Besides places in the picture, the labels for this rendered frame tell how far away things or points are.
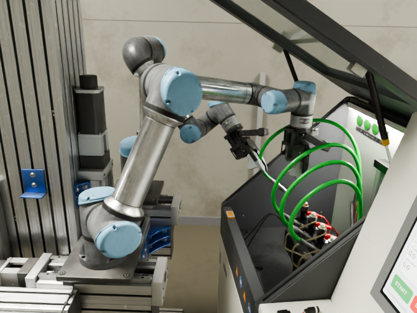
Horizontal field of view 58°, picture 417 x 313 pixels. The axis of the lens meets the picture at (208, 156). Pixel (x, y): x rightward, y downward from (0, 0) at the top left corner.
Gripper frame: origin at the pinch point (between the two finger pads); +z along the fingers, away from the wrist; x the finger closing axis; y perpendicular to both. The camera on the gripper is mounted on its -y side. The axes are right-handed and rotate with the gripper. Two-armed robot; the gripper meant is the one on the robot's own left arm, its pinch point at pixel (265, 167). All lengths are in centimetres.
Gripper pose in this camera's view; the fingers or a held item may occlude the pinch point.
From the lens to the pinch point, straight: 150.9
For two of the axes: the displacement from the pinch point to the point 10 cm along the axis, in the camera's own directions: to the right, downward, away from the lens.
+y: -7.2, 5.5, 4.2
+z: 5.2, 8.3, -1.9
